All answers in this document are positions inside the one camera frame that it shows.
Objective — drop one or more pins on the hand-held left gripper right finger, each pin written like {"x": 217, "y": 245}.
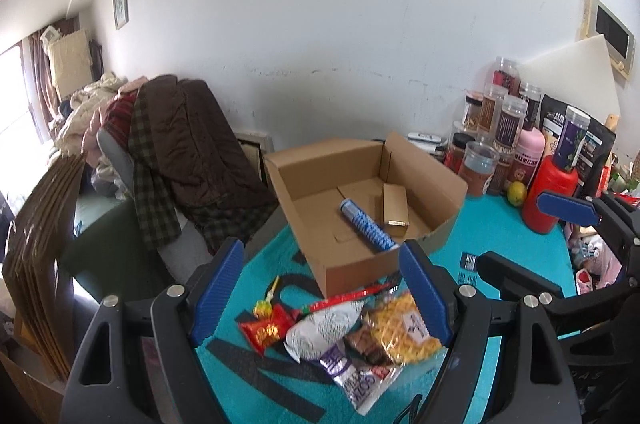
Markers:
{"x": 425, "y": 294}

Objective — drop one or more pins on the long red green-band packet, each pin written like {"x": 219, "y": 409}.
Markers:
{"x": 345, "y": 301}

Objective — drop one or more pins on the brown chocolate packet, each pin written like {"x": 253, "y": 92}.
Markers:
{"x": 367, "y": 344}

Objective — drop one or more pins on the brown curtain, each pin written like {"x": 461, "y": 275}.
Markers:
{"x": 37, "y": 73}

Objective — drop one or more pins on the red plastic bottle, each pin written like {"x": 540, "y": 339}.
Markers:
{"x": 547, "y": 199}

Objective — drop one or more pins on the yellow green lemon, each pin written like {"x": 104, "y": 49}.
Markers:
{"x": 516, "y": 193}

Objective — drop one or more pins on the pink bottle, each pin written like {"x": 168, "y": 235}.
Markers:
{"x": 529, "y": 156}

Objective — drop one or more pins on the cardboard box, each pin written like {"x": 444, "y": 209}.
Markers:
{"x": 310, "y": 184}

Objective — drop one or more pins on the grey chair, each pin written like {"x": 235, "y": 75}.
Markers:
{"x": 112, "y": 153}

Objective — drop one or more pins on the white framed panel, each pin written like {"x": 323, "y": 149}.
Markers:
{"x": 252, "y": 148}

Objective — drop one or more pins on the cream framed blackboard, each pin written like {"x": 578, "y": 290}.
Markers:
{"x": 607, "y": 28}

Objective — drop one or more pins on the stack of flattened cardboard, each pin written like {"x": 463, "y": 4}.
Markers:
{"x": 45, "y": 254}

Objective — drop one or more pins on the white foam board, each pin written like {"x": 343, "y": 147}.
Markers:
{"x": 570, "y": 73}

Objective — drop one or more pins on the cream padded board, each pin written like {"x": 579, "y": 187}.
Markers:
{"x": 72, "y": 58}

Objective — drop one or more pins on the brown quilted jacket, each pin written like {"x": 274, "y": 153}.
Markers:
{"x": 195, "y": 143}

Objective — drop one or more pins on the white electronic device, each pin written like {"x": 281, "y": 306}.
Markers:
{"x": 425, "y": 137}

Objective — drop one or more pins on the framed wall picture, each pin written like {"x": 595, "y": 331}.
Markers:
{"x": 120, "y": 3}

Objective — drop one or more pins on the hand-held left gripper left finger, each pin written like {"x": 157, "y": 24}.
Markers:
{"x": 217, "y": 294}

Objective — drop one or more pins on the yellow noodle snack bag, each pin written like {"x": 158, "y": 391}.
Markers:
{"x": 400, "y": 334}

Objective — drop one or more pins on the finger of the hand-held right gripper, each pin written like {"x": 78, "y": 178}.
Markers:
{"x": 505, "y": 276}
{"x": 565, "y": 206}

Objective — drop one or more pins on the pink plastic bag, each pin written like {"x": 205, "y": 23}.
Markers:
{"x": 600, "y": 264}

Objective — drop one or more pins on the white patterned snack bag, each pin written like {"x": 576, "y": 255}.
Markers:
{"x": 320, "y": 329}

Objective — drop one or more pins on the blue dotted snack roll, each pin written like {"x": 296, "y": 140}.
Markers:
{"x": 367, "y": 224}

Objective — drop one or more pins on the cluster of clear plastic jars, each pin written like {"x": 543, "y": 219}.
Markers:
{"x": 510, "y": 123}

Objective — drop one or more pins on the purple silver snack packet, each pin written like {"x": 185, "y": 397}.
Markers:
{"x": 350, "y": 374}

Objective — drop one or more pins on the yellow green lollipop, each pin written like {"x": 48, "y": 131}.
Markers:
{"x": 261, "y": 308}

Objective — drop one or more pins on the red yellow-print snack packet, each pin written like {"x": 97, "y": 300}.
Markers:
{"x": 262, "y": 331}

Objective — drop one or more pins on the dark blue label jar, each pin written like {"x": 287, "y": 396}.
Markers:
{"x": 572, "y": 138}

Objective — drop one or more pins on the small brown carton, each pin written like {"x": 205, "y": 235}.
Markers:
{"x": 395, "y": 206}

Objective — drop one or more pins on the cream clothes pile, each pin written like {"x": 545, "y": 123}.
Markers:
{"x": 87, "y": 108}

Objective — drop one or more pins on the red striped garment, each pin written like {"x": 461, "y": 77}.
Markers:
{"x": 117, "y": 116}

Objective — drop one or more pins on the black stand-up pouch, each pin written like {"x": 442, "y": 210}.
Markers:
{"x": 552, "y": 113}
{"x": 597, "y": 153}

